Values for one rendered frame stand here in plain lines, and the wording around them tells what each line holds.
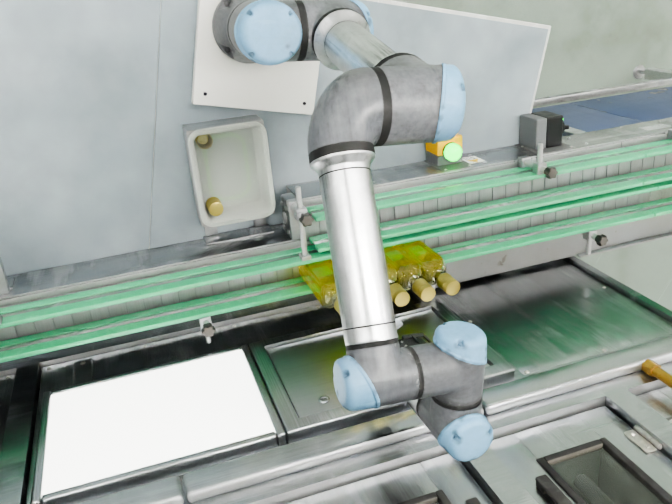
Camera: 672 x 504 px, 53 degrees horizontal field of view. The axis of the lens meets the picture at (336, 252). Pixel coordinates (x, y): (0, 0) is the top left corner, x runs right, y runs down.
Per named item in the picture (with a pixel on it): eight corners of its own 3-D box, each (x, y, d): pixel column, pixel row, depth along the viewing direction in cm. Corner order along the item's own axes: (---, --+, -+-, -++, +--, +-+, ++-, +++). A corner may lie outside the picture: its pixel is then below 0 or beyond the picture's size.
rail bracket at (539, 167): (514, 166, 169) (545, 180, 157) (514, 138, 166) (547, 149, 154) (527, 164, 170) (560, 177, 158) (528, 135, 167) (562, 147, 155)
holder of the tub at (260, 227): (201, 237, 162) (206, 248, 155) (182, 124, 151) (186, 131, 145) (270, 224, 167) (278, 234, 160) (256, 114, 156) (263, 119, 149)
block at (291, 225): (281, 231, 161) (289, 241, 155) (277, 194, 158) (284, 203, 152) (296, 229, 162) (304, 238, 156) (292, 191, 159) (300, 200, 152)
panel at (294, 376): (46, 403, 140) (34, 517, 110) (42, 391, 139) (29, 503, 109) (437, 308, 164) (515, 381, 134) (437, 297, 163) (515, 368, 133)
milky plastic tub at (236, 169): (197, 217, 160) (202, 229, 152) (181, 124, 151) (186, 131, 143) (268, 204, 164) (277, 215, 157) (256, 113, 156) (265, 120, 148)
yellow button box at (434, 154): (424, 159, 174) (437, 166, 168) (424, 131, 171) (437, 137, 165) (449, 155, 176) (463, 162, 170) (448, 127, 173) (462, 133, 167)
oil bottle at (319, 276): (298, 275, 160) (326, 314, 141) (296, 253, 157) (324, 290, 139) (321, 270, 161) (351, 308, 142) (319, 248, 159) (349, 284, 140)
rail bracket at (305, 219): (290, 249, 156) (305, 269, 145) (282, 179, 149) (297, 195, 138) (303, 246, 157) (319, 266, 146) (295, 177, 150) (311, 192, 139)
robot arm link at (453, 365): (426, 351, 90) (422, 420, 94) (500, 338, 93) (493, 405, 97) (402, 325, 97) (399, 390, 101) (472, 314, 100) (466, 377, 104)
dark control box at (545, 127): (517, 143, 182) (535, 150, 174) (518, 114, 178) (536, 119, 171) (543, 138, 184) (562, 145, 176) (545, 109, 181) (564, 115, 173)
